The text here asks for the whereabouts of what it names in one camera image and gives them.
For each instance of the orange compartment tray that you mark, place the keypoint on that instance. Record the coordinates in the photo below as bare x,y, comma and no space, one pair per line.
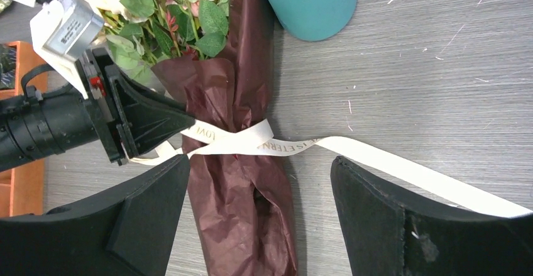
22,180

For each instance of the cream printed ribbon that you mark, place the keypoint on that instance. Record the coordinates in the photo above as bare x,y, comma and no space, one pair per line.
259,140

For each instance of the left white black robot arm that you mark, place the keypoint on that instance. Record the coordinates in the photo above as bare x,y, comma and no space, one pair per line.
53,118

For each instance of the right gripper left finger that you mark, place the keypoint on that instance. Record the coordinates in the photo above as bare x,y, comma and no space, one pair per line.
127,229

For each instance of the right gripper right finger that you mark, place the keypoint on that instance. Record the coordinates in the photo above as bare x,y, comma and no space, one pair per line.
389,230

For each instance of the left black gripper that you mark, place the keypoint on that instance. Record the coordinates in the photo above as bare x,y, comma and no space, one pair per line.
128,118

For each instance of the teal cylindrical vase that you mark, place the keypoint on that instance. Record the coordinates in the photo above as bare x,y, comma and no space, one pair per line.
313,20

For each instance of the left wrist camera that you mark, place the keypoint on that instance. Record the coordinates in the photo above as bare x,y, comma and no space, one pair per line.
61,32

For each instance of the dark red wrapping paper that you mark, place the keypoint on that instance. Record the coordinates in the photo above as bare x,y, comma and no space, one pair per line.
242,204

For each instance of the pink flower bouquet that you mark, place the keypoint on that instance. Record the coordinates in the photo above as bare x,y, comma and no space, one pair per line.
141,33

